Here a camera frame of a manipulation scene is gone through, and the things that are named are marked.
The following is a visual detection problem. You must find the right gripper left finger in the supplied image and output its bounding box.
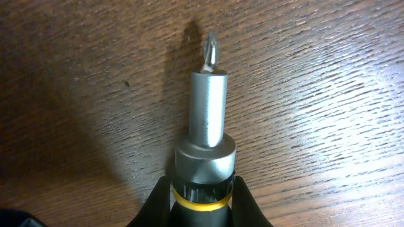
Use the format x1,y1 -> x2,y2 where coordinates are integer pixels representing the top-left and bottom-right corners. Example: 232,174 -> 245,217
126,177 -> 170,227

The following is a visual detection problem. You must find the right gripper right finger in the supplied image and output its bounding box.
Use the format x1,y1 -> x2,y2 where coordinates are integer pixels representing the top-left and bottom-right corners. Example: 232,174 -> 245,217
231,176 -> 273,227

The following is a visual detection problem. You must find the yellow black stubby screwdriver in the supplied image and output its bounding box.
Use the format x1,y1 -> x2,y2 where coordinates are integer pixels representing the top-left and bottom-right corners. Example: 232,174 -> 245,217
172,32 -> 236,226

